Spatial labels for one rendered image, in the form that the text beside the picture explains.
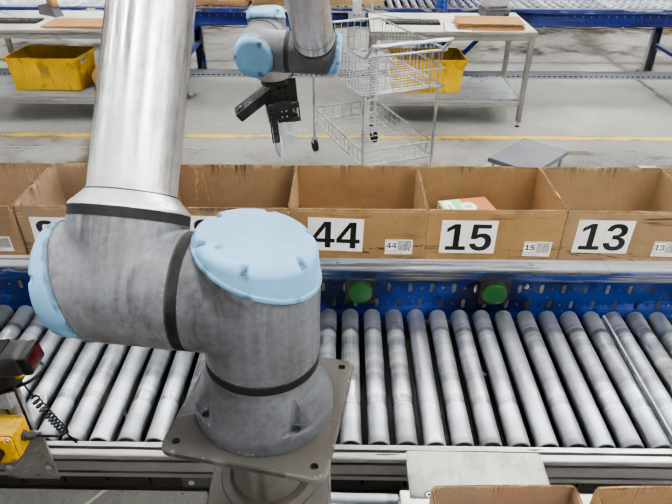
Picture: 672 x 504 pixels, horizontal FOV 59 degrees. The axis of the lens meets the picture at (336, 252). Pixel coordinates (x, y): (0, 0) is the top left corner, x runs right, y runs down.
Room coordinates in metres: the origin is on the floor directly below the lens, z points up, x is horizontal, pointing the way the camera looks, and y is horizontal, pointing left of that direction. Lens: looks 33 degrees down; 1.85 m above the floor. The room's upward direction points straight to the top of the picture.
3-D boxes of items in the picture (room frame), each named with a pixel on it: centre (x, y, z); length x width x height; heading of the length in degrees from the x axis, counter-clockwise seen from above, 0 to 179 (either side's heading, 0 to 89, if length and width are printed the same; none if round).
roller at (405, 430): (1.16, -0.17, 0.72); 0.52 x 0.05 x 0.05; 179
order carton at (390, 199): (1.61, -0.06, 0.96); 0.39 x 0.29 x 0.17; 89
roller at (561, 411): (1.15, -0.56, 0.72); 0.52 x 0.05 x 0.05; 179
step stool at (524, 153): (3.21, -1.21, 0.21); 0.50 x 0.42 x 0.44; 47
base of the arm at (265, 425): (0.59, 0.10, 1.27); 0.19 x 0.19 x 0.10
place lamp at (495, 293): (1.39, -0.46, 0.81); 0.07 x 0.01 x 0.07; 89
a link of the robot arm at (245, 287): (0.59, 0.10, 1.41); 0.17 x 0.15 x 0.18; 83
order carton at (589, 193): (1.60, -0.85, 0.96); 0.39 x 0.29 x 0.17; 89
